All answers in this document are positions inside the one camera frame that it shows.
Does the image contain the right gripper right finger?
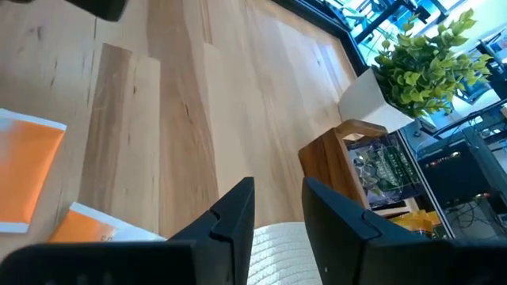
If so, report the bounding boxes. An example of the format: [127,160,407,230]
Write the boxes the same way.
[303,177,507,285]

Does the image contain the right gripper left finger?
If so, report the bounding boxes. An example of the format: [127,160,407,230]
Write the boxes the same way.
[0,177,257,285]

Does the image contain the orange and black tea packet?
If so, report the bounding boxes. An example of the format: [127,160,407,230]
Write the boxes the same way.
[390,209,444,239]

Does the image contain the black foil tea packet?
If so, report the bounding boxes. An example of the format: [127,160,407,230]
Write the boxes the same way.
[347,133,424,210]

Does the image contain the white and orange tea packet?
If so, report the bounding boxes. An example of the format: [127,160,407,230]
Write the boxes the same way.
[47,201,167,244]
[0,108,67,234]

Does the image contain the round white woven placemat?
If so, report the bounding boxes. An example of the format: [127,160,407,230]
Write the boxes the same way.
[246,221,324,285]

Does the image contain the brown wooden organizer box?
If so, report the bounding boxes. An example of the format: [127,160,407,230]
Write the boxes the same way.
[297,118,456,241]

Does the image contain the black computer case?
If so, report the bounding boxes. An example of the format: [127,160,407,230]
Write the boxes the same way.
[417,138,507,209]

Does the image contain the green plant in white pot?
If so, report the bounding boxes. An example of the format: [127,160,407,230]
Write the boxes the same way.
[337,7,495,134]

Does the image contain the tangled floor cables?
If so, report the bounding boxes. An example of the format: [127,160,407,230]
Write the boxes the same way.
[445,197,507,241]

